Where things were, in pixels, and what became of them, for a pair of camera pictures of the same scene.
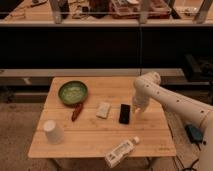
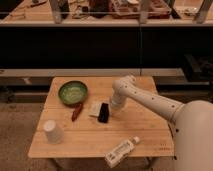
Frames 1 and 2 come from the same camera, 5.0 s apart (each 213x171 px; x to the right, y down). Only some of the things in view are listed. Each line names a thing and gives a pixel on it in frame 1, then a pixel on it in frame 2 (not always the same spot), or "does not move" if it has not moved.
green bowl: x=72 y=92 does not move
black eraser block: x=124 y=115 -> x=104 y=115
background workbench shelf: x=24 y=13 does not move
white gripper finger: x=138 y=111 -> x=111 y=111
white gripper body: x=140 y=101 -> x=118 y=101
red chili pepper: x=76 y=112 does not move
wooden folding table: x=89 y=116 does not move
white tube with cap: x=114 y=156 does not move
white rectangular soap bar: x=103 y=110 -> x=94 y=108
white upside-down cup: x=54 y=133 does not move
